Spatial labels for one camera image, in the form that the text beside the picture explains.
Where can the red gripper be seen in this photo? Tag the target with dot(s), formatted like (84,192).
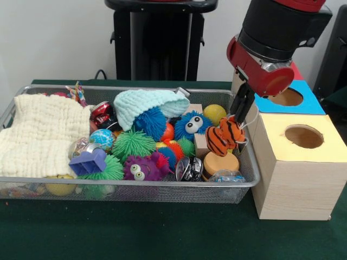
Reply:
(260,73)

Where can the orange tiger striped toy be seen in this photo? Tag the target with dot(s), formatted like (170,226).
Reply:
(225,136)

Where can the red black packet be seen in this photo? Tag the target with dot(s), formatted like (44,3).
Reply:
(102,112)

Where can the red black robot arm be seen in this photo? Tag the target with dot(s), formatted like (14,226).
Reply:
(279,24)

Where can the clear mesh bin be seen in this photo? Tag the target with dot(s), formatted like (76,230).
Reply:
(241,173)

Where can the wooden box with three holes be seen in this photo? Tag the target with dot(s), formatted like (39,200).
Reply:
(295,179)

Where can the yellow ball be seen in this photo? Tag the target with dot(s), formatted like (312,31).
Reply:
(214,112)

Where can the blue fuzzy ball with eyes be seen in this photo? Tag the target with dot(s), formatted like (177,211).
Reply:
(194,125)

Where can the wooden cube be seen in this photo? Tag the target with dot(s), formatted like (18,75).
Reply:
(200,145)

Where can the round wooden disc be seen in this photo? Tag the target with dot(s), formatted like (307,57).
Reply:
(219,164)

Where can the clear crumpled plastic packet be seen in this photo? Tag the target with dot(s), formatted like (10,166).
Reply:
(226,176)

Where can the black silver round toy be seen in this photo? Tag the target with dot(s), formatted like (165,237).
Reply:
(188,168)

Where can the black chair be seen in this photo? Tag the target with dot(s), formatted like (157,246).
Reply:
(333,70)

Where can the mint green knit cloth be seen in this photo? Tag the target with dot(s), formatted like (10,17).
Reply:
(141,103)

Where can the small green spiky ball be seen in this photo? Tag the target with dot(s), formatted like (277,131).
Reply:
(133,144)

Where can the purple spiky ball with eyes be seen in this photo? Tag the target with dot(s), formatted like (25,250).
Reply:
(142,168)

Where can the large green spiky ball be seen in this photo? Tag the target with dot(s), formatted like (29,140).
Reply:
(113,169)

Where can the blue globe ball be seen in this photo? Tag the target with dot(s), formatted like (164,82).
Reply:
(102,140)

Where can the purple plastic block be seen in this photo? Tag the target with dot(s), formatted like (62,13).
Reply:
(89,162)

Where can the silver can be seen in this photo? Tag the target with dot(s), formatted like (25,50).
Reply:
(81,145)

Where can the cream waffle cloth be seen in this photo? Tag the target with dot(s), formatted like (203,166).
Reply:
(40,130)

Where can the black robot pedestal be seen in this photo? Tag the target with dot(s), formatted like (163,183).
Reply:
(162,43)

